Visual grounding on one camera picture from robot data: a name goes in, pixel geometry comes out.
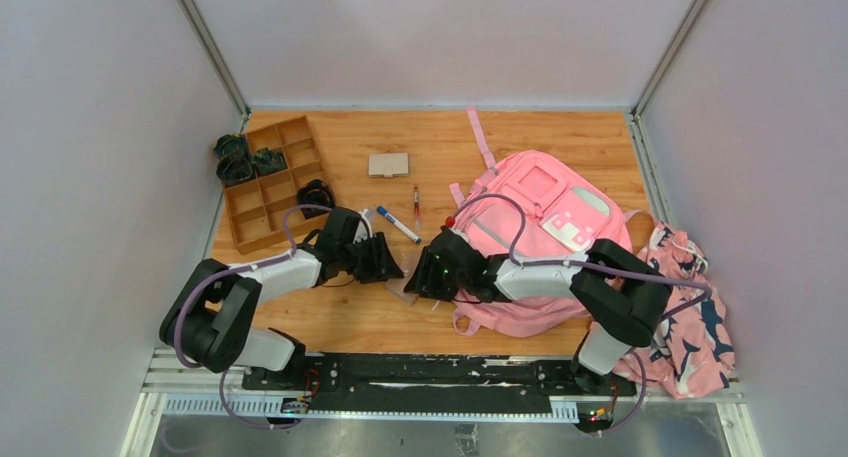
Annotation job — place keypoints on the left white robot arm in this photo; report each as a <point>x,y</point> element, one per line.
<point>209,325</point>

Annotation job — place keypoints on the pink student backpack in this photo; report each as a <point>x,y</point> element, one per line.
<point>545,209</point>

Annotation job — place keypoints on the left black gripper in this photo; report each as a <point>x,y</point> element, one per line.
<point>370,258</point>

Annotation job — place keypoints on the red clear pen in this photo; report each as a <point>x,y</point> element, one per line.
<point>416,208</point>

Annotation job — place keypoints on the wooden divided organizer tray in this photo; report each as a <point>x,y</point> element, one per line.
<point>274,180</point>

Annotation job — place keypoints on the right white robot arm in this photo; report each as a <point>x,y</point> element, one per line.
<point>625,297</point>

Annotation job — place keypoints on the white blue marker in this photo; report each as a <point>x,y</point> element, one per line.
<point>382,211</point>

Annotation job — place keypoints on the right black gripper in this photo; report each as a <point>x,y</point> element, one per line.
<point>424,279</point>

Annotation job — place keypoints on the pink brown wallet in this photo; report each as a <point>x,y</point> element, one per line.
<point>396,286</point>

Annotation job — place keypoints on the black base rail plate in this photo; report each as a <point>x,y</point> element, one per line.
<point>435,383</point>

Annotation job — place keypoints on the pink patterned cloth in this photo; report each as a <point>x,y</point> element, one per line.
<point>691,355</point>

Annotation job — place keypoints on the beige wallet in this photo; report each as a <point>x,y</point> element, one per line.
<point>388,165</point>

